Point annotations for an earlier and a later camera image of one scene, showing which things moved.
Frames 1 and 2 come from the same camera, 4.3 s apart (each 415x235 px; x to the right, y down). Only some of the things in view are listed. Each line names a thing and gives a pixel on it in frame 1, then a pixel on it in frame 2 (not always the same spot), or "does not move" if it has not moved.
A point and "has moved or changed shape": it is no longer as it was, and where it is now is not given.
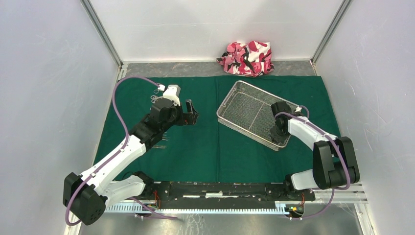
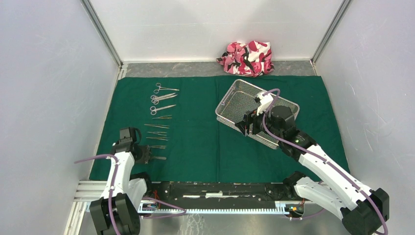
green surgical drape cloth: x=211 y=149 does not move
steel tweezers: x=157 y=146 → x=159 y=138
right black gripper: x=275 y=137 → x=249 y=118
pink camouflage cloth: x=253 y=59 does not move
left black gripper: x=189 y=118 → x=145 y=151
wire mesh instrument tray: x=247 y=109 does not move
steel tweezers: x=164 y=138 has moved or changed shape
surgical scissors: x=153 y=98 does not move
